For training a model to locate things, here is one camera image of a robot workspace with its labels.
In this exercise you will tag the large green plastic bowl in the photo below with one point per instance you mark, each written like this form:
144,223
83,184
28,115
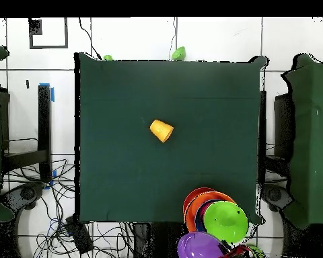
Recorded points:
226,223

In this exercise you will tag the purple plastic bowl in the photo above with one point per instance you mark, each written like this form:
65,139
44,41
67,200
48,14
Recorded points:
199,247

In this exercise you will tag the blue plastic bowl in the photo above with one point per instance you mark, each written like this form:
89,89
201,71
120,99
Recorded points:
200,225

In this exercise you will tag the pink plastic bowl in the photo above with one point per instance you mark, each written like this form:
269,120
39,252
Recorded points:
203,208

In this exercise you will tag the large orange plastic bowl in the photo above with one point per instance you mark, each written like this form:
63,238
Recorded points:
191,217

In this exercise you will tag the red-orange plastic bowl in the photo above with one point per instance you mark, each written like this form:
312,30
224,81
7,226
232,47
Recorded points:
191,194

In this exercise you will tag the orange plastic cup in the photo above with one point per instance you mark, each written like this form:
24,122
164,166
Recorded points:
161,130

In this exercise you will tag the green round object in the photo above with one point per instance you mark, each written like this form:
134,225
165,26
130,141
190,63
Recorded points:
258,252
107,57

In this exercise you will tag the black wheeled base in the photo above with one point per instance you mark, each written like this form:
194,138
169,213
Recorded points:
27,193
274,194

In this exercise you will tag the dark green tablecloth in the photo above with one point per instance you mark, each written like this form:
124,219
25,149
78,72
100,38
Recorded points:
123,174

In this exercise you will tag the black power brick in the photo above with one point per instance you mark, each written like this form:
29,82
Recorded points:
79,236

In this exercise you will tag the small green plastic bowl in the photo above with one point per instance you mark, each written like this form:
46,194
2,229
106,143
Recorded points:
179,53

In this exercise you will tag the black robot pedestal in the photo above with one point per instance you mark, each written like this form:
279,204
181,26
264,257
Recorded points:
156,242

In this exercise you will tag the black frame stand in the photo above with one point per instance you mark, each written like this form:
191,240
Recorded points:
44,121

